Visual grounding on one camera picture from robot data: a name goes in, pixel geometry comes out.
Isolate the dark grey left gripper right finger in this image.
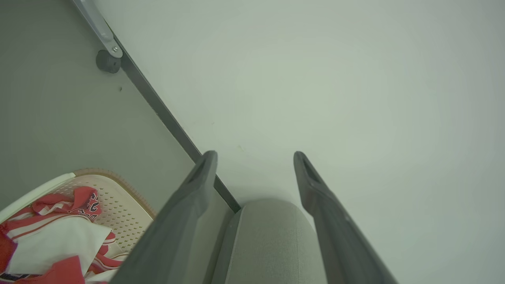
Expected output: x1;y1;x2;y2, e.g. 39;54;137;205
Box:
293;151;399;284

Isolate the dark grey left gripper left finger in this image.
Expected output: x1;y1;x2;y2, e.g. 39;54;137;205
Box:
109;150;218;284

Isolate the red and white jacket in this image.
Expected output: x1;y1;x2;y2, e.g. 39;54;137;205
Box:
0;187;129;284

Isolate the white perforated laundry basket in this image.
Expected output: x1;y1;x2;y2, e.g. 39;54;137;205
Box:
0;168;157;284

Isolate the dark grey baseboard strip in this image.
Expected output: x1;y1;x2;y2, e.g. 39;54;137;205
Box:
107;28;241;213

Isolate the grey metal leg with foot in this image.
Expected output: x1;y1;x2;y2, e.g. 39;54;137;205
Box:
72;0;123;74

